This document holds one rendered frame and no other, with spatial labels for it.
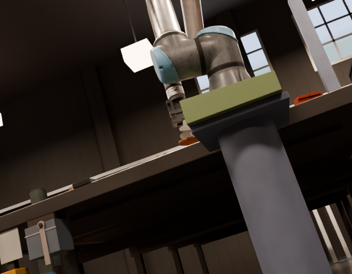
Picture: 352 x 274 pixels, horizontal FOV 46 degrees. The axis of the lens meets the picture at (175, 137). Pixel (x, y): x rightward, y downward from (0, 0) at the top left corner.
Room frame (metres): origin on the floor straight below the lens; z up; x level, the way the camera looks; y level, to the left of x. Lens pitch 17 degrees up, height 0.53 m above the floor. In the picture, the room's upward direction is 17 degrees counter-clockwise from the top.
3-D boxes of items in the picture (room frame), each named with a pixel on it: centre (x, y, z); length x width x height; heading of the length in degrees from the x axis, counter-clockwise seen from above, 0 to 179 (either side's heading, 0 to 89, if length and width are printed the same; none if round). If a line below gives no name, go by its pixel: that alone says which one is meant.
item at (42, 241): (1.57, 0.58, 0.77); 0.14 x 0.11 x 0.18; 76
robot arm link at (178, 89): (1.65, -0.05, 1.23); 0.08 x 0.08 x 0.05
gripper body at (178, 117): (1.65, -0.05, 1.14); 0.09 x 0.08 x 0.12; 93
